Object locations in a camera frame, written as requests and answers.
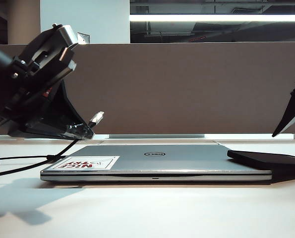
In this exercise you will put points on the long white ceiling light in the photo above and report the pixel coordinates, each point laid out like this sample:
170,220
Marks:
211,18

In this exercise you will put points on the black smartphone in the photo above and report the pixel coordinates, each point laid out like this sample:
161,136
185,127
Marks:
268,160

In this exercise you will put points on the white sticker red print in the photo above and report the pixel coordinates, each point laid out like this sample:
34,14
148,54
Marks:
105,162

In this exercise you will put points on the beige round column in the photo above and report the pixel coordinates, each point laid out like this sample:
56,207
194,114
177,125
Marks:
23,19

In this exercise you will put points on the silver Dell laptop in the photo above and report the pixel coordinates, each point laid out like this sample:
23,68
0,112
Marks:
187,161

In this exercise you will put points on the silver metal wall plate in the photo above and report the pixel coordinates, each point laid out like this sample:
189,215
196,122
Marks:
84,38

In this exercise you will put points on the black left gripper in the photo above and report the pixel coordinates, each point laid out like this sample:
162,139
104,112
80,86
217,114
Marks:
33,81

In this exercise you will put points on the brown desk divider panel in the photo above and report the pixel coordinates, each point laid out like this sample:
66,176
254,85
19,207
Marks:
174,89

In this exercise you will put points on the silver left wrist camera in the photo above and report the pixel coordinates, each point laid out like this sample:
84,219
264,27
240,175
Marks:
68,34

